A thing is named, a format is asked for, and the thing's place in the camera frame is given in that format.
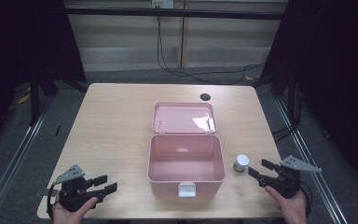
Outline long black wall cable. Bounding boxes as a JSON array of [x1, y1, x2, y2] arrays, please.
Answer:
[[156, 14, 267, 86]]

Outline white wall socket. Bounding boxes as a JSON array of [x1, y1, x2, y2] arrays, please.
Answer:
[[150, 0, 175, 9]]

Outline pink plastic storage box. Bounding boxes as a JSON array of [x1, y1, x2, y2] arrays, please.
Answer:
[[146, 102, 227, 199]]

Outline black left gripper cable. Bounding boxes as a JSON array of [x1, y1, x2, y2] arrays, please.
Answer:
[[45, 183, 60, 220]]

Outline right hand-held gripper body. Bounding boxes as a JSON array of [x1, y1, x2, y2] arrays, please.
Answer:
[[256, 155, 323, 200]]

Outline metal floor rail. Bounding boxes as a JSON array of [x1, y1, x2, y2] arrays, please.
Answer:
[[273, 97, 351, 224], [0, 94, 59, 224]]

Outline person's left hand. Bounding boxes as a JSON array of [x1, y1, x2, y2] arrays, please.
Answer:
[[52, 196, 99, 224]]

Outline bundle of black floor cables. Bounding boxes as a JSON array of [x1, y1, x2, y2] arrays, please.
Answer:
[[270, 83, 304, 144]]

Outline black stand leg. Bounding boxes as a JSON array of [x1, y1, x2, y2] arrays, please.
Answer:
[[28, 69, 42, 127]]

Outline black horizontal frame bar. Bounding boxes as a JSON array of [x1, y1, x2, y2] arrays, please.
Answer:
[[64, 7, 289, 21]]

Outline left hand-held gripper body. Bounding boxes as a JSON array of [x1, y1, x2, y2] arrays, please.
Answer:
[[53, 164, 107, 213]]

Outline person's right hand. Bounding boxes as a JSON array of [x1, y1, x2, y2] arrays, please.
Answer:
[[264, 185, 309, 224]]

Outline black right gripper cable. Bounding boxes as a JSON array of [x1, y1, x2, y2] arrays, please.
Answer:
[[298, 181, 313, 218]]

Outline yellow floor tape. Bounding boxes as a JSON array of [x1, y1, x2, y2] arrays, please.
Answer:
[[17, 87, 32, 105]]

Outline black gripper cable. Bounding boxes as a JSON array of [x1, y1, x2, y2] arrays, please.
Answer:
[[298, 181, 313, 218], [45, 183, 60, 220]]

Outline black curtain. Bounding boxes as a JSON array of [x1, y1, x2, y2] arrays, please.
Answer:
[[251, 0, 358, 200], [0, 0, 88, 157]]

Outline small silver cylinder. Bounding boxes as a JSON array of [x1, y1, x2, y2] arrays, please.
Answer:
[[232, 154, 251, 174]]

